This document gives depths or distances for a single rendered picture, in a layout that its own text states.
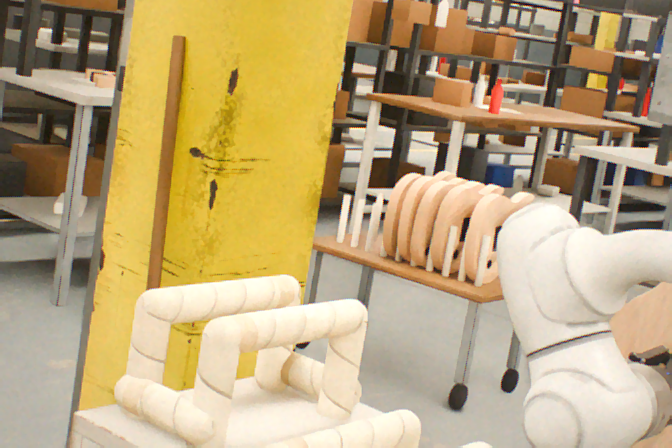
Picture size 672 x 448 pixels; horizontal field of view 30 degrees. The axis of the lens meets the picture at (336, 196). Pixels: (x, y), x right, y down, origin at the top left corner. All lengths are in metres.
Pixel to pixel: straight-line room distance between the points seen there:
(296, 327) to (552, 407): 0.40
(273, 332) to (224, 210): 1.08
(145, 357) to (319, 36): 1.20
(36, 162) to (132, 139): 4.64
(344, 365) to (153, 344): 0.18
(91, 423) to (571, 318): 0.57
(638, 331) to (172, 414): 0.90
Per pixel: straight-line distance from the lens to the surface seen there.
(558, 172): 10.71
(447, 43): 8.77
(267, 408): 1.16
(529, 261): 1.42
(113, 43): 7.43
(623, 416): 1.42
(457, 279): 4.89
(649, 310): 1.78
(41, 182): 6.83
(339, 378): 1.15
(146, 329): 1.07
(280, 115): 2.16
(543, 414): 1.38
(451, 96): 7.78
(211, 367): 1.02
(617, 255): 1.39
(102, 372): 2.34
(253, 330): 1.03
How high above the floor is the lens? 1.49
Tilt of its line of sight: 9 degrees down
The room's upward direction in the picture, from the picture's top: 10 degrees clockwise
